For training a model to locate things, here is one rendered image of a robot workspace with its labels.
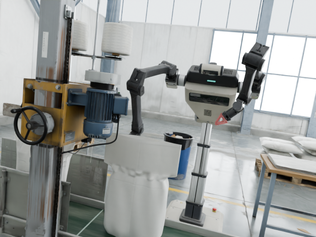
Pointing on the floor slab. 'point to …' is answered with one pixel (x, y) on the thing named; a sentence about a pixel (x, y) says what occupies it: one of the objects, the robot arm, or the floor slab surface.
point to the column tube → (43, 76)
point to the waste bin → (186, 147)
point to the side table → (272, 197)
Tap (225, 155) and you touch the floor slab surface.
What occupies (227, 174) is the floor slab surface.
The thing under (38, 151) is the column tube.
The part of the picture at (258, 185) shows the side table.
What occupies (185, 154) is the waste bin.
